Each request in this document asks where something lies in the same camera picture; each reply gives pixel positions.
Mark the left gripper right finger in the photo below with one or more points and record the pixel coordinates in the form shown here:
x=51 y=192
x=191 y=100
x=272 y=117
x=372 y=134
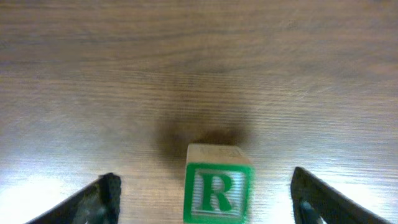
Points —
x=314 y=201

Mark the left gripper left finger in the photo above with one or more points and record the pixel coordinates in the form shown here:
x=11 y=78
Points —
x=96 y=203

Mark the green R block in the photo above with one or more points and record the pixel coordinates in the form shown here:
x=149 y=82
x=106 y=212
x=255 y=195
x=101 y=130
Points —
x=218 y=183

